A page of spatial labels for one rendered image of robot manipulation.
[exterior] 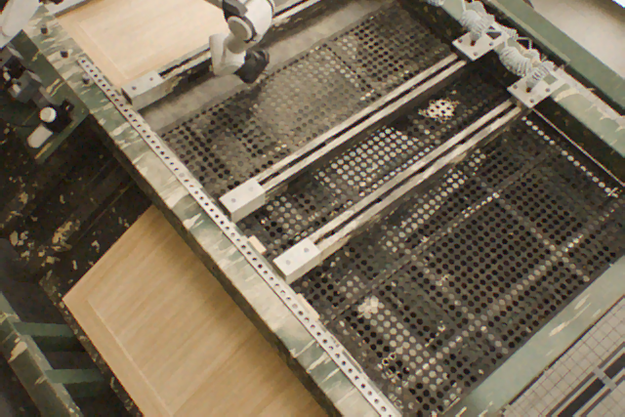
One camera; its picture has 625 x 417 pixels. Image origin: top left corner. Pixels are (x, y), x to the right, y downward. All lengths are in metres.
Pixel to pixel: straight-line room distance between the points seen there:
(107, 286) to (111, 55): 0.77
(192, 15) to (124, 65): 0.33
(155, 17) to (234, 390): 1.31
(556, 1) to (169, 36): 5.57
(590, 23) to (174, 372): 5.96
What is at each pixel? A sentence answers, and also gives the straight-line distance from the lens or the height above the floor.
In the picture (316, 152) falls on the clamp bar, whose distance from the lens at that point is 2.33.
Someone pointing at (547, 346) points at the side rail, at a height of 1.28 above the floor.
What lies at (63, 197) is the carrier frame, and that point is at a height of 0.46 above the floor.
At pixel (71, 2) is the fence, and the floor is 0.97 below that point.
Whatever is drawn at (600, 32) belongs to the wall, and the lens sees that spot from 7.61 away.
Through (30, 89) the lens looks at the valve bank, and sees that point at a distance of 2.54.
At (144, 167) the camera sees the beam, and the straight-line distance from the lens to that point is 2.32.
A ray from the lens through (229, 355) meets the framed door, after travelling 2.38.
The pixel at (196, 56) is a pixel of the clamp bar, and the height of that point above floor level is 1.15.
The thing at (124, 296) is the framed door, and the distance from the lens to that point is 2.57.
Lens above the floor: 1.34
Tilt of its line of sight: 5 degrees down
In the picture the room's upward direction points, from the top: 44 degrees clockwise
